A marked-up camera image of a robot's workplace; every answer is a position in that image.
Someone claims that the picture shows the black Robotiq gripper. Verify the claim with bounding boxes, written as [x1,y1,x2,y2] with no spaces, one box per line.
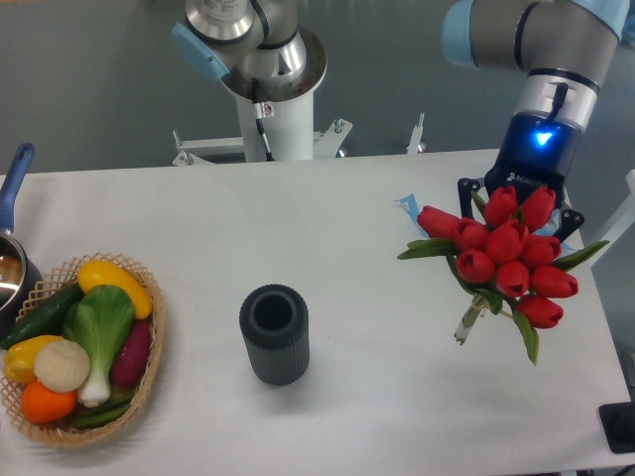
[457,114,584,240]

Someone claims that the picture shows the red tulip bouquet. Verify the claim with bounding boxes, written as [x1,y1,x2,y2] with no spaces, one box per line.
[398,186,608,362]

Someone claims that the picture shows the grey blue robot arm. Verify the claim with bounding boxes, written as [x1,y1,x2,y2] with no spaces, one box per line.
[171,1,629,239]

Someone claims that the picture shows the blue ribbon strip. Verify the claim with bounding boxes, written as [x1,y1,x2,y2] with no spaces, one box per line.
[395,193,429,238]

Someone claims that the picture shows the black device at edge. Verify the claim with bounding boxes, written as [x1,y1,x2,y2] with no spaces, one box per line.
[598,402,635,454]

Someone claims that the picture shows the dark grey ribbed vase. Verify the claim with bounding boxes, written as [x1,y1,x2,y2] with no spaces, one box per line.
[239,284,310,386]

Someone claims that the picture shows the purple sweet potato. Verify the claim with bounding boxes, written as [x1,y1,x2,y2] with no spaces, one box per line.
[111,320,152,388]

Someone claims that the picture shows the green bok choy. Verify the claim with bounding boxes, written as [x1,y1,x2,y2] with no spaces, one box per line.
[63,285,135,408]

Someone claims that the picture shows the green bean pods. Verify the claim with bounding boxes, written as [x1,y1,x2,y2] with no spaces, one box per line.
[70,394,133,430]

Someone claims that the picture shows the woven wicker basket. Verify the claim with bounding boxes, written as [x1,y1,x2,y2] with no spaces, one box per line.
[1,253,166,448]

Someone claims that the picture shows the dark green cucumber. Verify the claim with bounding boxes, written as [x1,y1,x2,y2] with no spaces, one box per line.
[1,283,83,350]

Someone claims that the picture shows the white garlic bulb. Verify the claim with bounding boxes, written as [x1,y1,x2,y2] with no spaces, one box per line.
[34,339,90,393]

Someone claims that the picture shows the orange fruit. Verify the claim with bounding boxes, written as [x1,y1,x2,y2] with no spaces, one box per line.
[21,380,76,423]

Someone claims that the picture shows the yellow bell pepper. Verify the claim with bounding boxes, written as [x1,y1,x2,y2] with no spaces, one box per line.
[3,335,63,384]

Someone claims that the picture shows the white frame at right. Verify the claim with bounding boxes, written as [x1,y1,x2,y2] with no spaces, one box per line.
[589,170,635,267]

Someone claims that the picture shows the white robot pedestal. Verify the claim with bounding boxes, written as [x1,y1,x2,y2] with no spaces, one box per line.
[171,27,428,168]

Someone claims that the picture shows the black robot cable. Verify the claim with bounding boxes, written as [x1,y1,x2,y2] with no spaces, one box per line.
[249,78,276,163]

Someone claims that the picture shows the blue handled saucepan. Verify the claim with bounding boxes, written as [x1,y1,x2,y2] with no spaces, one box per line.
[1,143,42,338]

